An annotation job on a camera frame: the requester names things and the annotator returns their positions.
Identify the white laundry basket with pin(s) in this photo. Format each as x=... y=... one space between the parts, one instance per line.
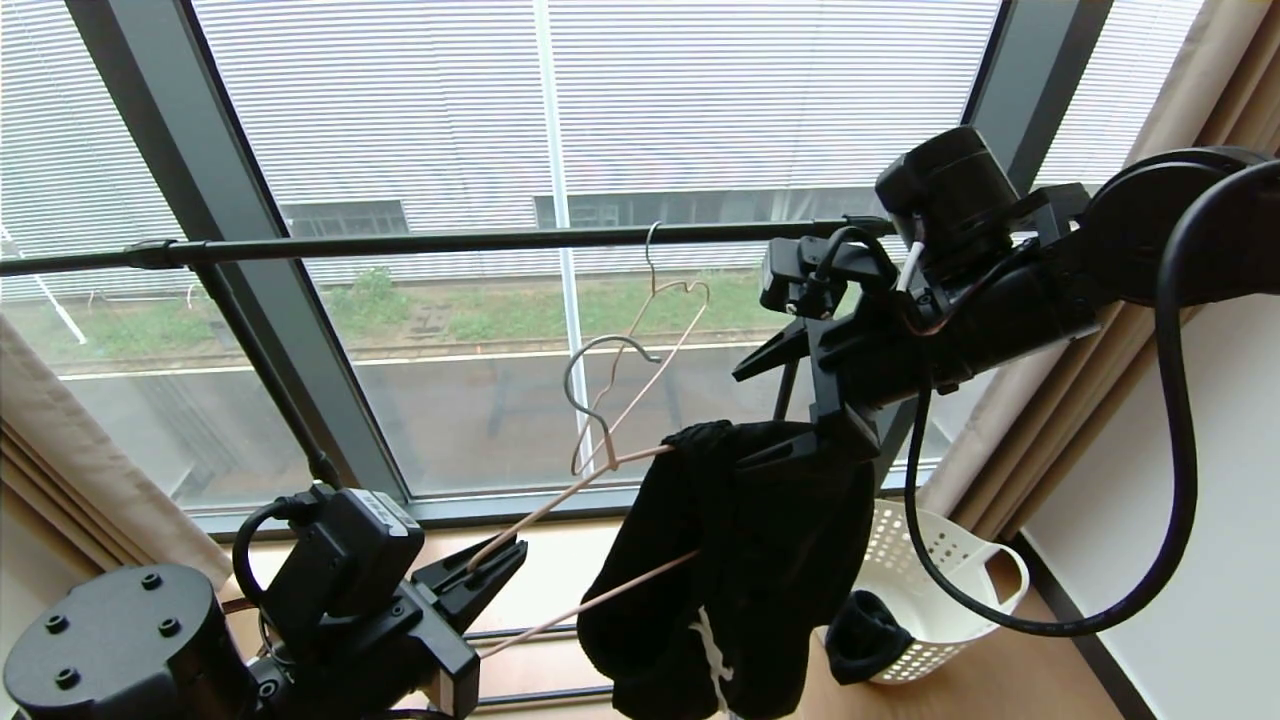
x=960 y=600

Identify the window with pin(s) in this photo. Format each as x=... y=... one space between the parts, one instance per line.
x=700 y=100

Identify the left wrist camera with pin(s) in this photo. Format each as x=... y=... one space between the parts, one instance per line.
x=350 y=560

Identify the pink clothes hanger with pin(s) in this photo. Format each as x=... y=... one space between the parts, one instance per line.
x=649 y=260
x=540 y=516

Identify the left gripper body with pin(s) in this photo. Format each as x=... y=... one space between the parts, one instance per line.
x=400 y=660

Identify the black shorts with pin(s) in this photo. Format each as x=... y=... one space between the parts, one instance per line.
x=750 y=560

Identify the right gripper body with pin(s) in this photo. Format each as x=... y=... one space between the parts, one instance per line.
x=980 y=320

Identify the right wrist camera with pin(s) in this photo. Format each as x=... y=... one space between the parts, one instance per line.
x=790 y=275

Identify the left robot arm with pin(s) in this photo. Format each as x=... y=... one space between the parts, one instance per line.
x=120 y=650

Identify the black garment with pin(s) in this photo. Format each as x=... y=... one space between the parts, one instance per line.
x=865 y=635

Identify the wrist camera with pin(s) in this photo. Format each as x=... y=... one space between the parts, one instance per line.
x=790 y=275
x=350 y=560

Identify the beige curtain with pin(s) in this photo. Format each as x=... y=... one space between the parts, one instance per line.
x=1000 y=440
x=80 y=470

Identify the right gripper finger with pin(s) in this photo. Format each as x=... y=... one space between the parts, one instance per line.
x=800 y=447
x=780 y=352

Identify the black clothes rack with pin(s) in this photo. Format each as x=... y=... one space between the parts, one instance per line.
x=450 y=243

